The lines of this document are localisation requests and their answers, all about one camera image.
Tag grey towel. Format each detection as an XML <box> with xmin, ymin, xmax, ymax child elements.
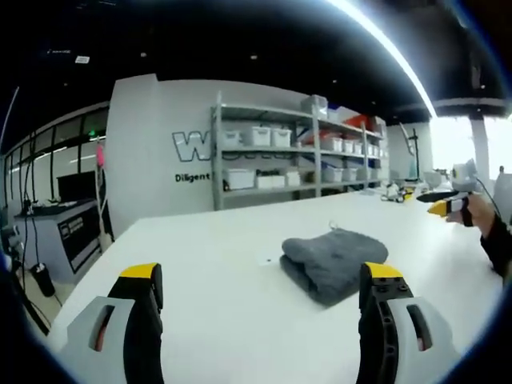
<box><xmin>278</xmin><ymin>221</ymin><xmax>390</xmax><ymax>308</ymax></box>

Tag person's right hand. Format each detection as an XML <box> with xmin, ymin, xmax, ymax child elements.
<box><xmin>446</xmin><ymin>194</ymin><xmax>498</xmax><ymax>242</ymax></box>

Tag small tabletop clutter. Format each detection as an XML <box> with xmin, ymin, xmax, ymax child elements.
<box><xmin>380</xmin><ymin>182</ymin><xmax>418</xmax><ymax>206</ymax></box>

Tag black tripod stand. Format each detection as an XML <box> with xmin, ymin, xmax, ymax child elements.
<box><xmin>410</xmin><ymin>128</ymin><xmax>421</xmax><ymax>182</ymax></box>

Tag black bin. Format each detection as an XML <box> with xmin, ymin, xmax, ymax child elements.
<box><xmin>30</xmin><ymin>262</ymin><xmax>56</xmax><ymax>298</ymax></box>

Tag orange box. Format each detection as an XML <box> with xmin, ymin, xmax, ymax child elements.
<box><xmin>342</xmin><ymin>114</ymin><xmax>370</xmax><ymax>130</ymax></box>

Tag dark counter cabinet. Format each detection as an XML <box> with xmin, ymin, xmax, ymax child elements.
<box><xmin>13</xmin><ymin>197</ymin><xmax>114</xmax><ymax>282</ymax></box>

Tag grey metal shelving unit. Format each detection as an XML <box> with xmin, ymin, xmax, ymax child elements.
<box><xmin>210</xmin><ymin>90</ymin><xmax>390</xmax><ymax>212</ymax></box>

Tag ceiling light strip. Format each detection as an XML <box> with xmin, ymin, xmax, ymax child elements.
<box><xmin>326</xmin><ymin>0</ymin><xmax>438</xmax><ymax>118</ymax></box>

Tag grey box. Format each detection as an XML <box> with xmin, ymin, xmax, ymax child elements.
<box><xmin>301</xmin><ymin>94</ymin><xmax>330</xmax><ymax>118</ymax></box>

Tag dark monitor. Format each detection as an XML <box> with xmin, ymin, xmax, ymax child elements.
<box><xmin>55</xmin><ymin>171</ymin><xmax>99</xmax><ymax>203</ymax></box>

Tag row of white storage boxes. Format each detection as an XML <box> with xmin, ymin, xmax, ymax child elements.
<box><xmin>221</xmin><ymin>124</ymin><xmax>385</xmax><ymax>190</ymax></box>

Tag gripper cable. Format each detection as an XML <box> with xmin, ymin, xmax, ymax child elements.
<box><xmin>474</xmin><ymin>178</ymin><xmax>503</xmax><ymax>219</ymax></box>

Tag hanging black cables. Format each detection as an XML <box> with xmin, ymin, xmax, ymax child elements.
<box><xmin>22</xmin><ymin>131</ymin><xmax>41</xmax><ymax>265</ymax></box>

